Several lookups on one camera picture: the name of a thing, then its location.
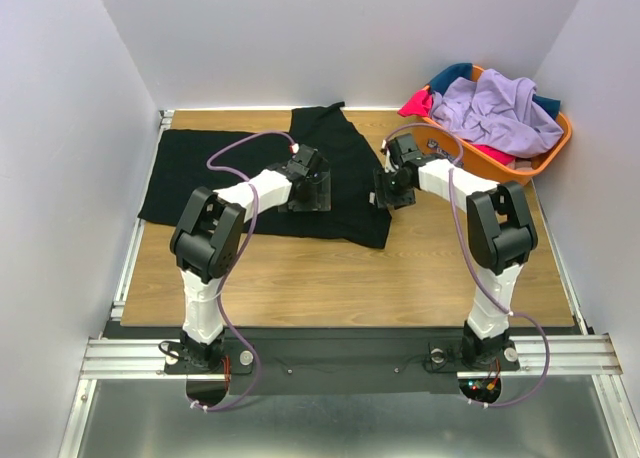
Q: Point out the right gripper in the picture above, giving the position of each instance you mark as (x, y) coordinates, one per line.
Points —
(395, 193)

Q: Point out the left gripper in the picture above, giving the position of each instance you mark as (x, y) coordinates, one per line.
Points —
(319, 202)

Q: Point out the black t shirt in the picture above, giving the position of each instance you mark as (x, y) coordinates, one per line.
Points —
(252, 172)

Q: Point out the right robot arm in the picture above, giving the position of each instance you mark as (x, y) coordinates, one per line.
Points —
(494, 225)

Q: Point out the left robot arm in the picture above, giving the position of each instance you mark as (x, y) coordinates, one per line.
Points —
(212, 233)

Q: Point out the orange laundry basket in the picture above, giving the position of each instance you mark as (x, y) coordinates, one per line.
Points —
(486, 161)

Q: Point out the pink t shirt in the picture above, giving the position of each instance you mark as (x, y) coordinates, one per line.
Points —
(420, 104)

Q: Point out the lavender t shirt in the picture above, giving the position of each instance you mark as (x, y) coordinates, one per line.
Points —
(497, 112)

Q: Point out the dark blue t shirt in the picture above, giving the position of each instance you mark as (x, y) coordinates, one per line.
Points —
(441, 82)

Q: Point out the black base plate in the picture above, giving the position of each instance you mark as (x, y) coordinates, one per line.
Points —
(302, 382)

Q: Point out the right side aluminium rail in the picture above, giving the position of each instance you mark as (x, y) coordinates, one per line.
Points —
(568, 287)

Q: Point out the aluminium frame rail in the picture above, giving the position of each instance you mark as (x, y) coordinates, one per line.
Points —
(526, 356)

